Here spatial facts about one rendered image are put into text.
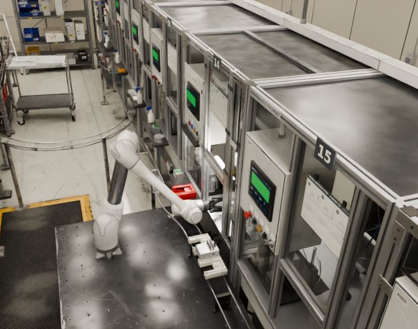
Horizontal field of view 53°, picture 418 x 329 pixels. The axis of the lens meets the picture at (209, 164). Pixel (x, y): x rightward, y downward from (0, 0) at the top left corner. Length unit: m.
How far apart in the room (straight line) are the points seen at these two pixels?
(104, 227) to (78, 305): 0.52
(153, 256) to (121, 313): 0.50
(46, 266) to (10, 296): 0.39
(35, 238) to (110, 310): 1.87
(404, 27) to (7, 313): 5.66
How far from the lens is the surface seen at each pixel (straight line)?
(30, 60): 6.62
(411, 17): 6.40
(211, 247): 2.71
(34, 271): 4.09
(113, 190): 2.98
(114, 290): 2.83
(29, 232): 4.52
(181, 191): 3.21
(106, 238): 2.96
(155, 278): 2.87
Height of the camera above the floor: 2.73
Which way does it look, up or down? 31 degrees down
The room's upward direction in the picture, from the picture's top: 2 degrees clockwise
